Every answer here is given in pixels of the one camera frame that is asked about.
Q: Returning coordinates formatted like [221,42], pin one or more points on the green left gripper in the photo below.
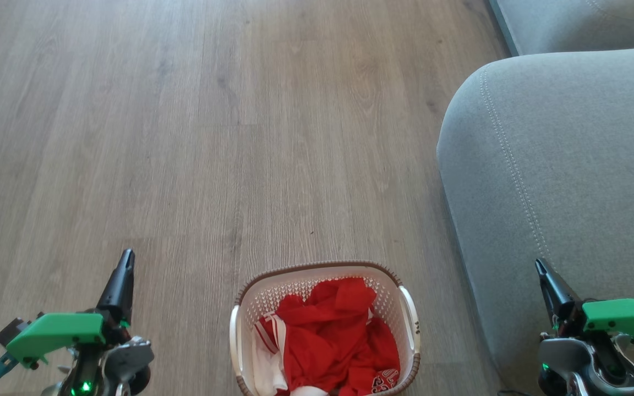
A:
[58,331]

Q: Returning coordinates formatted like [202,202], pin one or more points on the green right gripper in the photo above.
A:
[628,318]

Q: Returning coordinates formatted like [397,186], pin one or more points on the white plastic laundry basket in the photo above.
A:
[248,319]

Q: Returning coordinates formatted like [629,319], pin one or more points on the white garment with red stripes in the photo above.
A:
[264,368]

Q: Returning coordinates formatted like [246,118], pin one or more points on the grey fabric sofa seat cushion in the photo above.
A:
[586,22]

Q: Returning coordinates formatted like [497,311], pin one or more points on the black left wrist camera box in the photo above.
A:
[13,333]

